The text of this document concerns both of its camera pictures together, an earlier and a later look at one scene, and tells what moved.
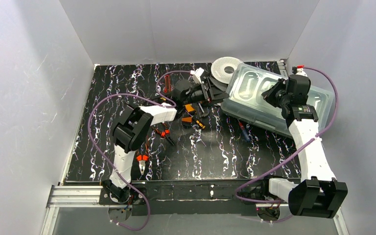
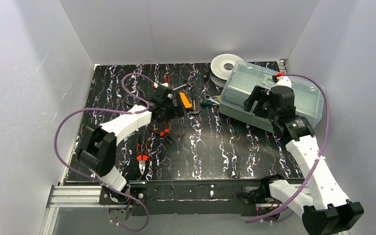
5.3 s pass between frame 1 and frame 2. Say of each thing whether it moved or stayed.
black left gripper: moved
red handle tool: stayed
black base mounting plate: stayed
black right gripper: moved
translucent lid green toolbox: moved
